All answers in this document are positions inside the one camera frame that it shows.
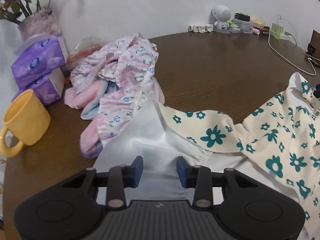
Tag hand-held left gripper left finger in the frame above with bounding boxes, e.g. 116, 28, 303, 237
61, 156, 144, 210

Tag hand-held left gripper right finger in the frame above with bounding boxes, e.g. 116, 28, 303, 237
176, 156, 259, 210

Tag cream green-flowered garment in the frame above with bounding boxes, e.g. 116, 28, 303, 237
94, 72, 320, 240

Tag white power strip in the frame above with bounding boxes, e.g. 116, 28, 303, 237
279, 31, 298, 42

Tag pink and blue cloth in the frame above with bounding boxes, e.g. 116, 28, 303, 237
64, 80, 119, 158

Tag small black device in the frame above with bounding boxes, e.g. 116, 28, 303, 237
234, 12, 251, 22

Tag green and white small boxes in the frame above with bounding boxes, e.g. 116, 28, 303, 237
227, 21, 240, 33

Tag pink floral garment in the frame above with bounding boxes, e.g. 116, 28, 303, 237
70, 33, 165, 143

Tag yellow mug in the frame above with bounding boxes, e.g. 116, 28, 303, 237
0, 89, 51, 158

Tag white robot figurine speaker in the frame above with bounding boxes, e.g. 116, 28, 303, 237
212, 5, 232, 34

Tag clear plastic bag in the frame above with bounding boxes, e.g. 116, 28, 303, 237
67, 37, 103, 67

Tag purple mottled vase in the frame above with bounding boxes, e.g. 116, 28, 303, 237
17, 7, 62, 42

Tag thin pale cable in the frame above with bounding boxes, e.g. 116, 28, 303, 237
306, 52, 320, 67

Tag white charging cable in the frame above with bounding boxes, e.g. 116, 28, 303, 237
268, 15, 317, 76

